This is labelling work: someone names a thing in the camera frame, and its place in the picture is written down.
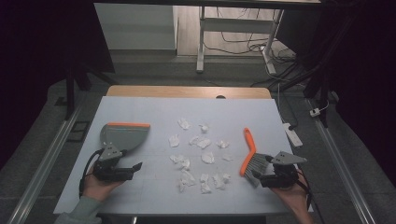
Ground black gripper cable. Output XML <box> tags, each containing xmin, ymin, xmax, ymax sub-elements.
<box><xmin>78</xmin><ymin>148</ymin><xmax>105</xmax><ymax>199</ymax></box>
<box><xmin>295</xmin><ymin>169</ymin><xmax>326</xmax><ymax>224</ymax></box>

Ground white table cover board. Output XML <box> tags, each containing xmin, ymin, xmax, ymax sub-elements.
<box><xmin>53</xmin><ymin>95</ymin><xmax>314</xmax><ymax>217</ymax></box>

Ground person's right hand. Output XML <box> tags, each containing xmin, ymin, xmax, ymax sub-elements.
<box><xmin>270</xmin><ymin>172</ymin><xmax>310</xmax><ymax>217</ymax></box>

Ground black floor cables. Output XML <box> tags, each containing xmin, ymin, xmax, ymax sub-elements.
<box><xmin>203</xmin><ymin>7</ymin><xmax>307</xmax><ymax>90</ymax></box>

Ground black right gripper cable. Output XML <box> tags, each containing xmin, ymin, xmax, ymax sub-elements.
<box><xmin>295</xmin><ymin>169</ymin><xmax>326</xmax><ymax>224</ymax></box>

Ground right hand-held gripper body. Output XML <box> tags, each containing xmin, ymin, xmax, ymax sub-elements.
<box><xmin>259</xmin><ymin>150</ymin><xmax>308</xmax><ymax>189</ymax></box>

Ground white power strip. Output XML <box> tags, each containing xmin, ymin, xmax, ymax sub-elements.
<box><xmin>282</xmin><ymin>122</ymin><xmax>304</xmax><ymax>148</ymax></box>

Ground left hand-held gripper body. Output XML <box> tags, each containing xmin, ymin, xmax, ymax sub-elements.
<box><xmin>92</xmin><ymin>143</ymin><xmax>135</xmax><ymax>183</ymax></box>

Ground orange and grey hand brush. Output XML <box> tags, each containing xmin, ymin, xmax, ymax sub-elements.
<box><xmin>239</xmin><ymin>127</ymin><xmax>276</xmax><ymax>189</ymax></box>

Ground person's left hand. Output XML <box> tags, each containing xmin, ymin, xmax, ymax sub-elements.
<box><xmin>81</xmin><ymin>166</ymin><xmax>126</xmax><ymax>203</ymax></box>

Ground white paper scraps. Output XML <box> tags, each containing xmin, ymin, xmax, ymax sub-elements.
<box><xmin>168</xmin><ymin>117</ymin><xmax>233</xmax><ymax>195</ymax></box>

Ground white desk frame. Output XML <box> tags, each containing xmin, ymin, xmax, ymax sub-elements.
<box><xmin>195</xmin><ymin>6</ymin><xmax>285</xmax><ymax>76</ymax></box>

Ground black metal stand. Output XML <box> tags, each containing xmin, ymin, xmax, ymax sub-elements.
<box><xmin>63</xmin><ymin>60</ymin><xmax>120</xmax><ymax>121</ymax></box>
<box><xmin>270</xmin><ymin>12</ymin><xmax>359</xmax><ymax>129</ymax></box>

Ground wooden table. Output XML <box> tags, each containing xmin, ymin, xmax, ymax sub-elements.
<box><xmin>106</xmin><ymin>85</ymin><xmax>273</xmax><ymax>100</ymax></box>

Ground white cabinet panel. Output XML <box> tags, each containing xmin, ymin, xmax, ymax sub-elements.
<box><xmin>93</xmin><ymin>3</ymin><xmax>179</xmax><ymax>51</ymax></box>

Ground aluminium rail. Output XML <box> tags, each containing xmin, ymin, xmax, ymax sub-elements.
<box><xmin>7</xmin><ymin>98</ymin><xmax>87</xmax><ymax>224</ymax></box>
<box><xmin>305</xmin><ymin>98</ymin><xmax>378</xmax><ymax>224</ymax></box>

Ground black rectangular floor frame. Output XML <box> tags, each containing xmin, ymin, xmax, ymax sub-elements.
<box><xmin>66</xmin><ymin>119</ymin><xmax>92</xmax><ymax>144</ymax></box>

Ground grey dustpan with orange edge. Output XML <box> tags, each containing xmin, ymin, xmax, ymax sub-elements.
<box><xmin>99</xmin><ymin>121</ymin><xmax>151</xmax><ymax>157</ymax></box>

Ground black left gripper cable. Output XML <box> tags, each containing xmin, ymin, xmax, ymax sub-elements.
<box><xmin>78</xmin><ymin>148</ymin><xmax>105</xmax><ymax>199</ymax></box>

